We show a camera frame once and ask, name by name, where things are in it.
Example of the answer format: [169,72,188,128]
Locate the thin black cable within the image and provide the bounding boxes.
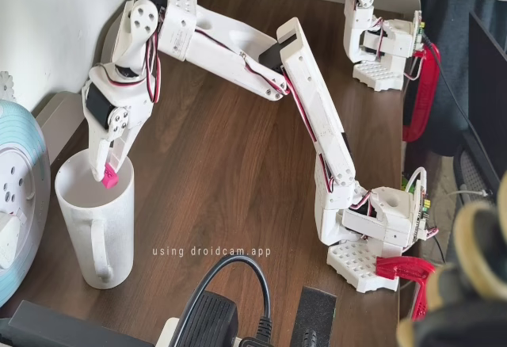
[420,32,482,154]

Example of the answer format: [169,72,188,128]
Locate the round blue white cable reel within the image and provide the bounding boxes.
[0,100,51,307]

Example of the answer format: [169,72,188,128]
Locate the blurred black yellow object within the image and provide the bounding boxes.
[395,172,507,347]

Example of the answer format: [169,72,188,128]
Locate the small pink block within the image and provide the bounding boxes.
[101,166,120,189]

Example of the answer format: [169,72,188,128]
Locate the thick black power cable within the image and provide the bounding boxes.
[189,254,274,346]

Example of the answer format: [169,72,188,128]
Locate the black mesh panel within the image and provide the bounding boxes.
[459,148,496,205]

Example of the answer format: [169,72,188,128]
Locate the white flower ornament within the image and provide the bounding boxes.
[0,71,16,101]

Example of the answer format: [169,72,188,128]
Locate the black foam block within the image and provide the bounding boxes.
[290,285,337,347]

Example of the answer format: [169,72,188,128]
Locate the red table clamp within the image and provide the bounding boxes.
[402,41,441,144]
[375,256,436,321]

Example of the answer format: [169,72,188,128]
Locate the tall white mug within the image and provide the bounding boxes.
[54,147,135,289]

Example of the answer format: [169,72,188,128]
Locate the black monitor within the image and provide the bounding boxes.
[468,10,507,189]

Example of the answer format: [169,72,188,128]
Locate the black power adapter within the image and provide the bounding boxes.
[180,291,239,347]

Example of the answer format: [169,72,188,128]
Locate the flat black box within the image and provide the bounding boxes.
[0,299,158,347]

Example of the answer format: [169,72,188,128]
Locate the person's dark clothed body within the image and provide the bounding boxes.
[414,0,507,158]

